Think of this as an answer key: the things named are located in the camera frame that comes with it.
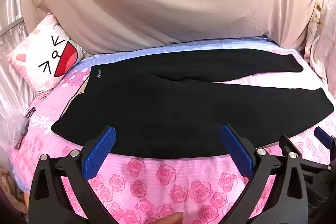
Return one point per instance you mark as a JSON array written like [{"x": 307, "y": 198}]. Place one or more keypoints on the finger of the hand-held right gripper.
[
  {"x": 323, "y": 136},
  {"x": 316, "y": 174}
]

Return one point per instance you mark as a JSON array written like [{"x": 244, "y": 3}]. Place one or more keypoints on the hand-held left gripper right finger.
[{"x": 236, "y": 150}]

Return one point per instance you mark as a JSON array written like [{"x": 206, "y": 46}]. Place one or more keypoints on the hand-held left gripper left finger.
[{"x": 101, "y": 151}]

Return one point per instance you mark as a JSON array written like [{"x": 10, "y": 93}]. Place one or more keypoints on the black pants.
[{"x": 162, "y": 108}]

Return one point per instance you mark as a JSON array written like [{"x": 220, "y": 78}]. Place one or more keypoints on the pink rose print bed sheet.
[{"x": 162, "y": 187}]

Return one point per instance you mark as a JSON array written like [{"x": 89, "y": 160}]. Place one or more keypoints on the clear plastic bag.
[{"x": 14, "y": 124}]

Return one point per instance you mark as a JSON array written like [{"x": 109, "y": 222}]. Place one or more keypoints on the tan crumpled cloth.
[{"x": 11, "y": 187}]

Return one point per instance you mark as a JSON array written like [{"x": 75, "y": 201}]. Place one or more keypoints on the pale floral cloth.
[{"x": 321, "y": 29}]

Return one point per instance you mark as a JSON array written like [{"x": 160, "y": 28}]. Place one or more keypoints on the white cat face pillow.
[{"x": 44, "y": 56}]

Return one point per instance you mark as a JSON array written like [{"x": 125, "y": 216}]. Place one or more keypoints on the pink satin curtain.
[{"x": 10, "y": 77}]

